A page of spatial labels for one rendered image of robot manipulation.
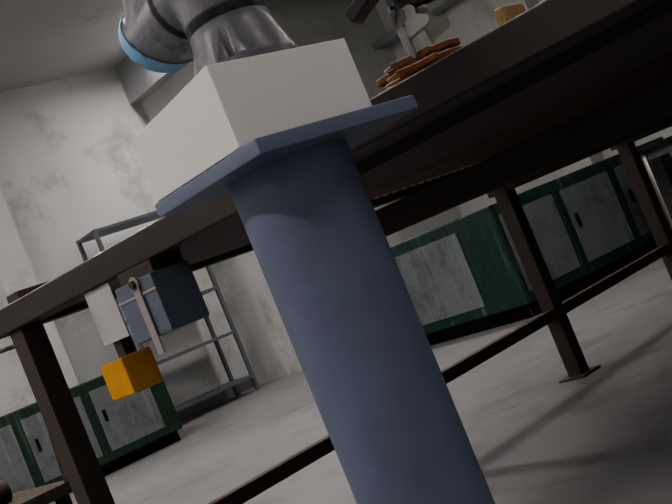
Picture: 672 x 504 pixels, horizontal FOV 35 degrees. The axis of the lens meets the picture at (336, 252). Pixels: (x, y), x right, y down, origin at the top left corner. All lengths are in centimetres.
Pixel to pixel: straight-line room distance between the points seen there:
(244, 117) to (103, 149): 907
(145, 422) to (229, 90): 671
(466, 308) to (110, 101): 490
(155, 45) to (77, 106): 885
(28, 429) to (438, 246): 304
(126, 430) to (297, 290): 654
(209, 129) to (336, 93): 18
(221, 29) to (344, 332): 42
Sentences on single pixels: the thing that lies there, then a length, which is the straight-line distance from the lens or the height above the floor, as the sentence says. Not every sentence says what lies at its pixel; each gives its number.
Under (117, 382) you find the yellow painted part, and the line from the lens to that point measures 227.
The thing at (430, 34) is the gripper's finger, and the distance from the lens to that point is 191.
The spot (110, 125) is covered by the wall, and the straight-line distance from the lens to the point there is 1046.
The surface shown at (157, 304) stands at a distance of 208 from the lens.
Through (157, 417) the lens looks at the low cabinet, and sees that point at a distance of 796.
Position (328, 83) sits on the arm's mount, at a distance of 137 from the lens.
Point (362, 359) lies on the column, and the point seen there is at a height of 58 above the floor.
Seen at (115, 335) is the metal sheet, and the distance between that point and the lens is 227.
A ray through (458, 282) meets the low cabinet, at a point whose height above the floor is 35.
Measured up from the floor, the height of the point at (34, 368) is 75.
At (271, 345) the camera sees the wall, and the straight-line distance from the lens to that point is 1001.
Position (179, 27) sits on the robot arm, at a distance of 149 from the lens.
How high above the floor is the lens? 69
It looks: 1 degrees up
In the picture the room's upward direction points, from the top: 22 degrees counter-clockwise
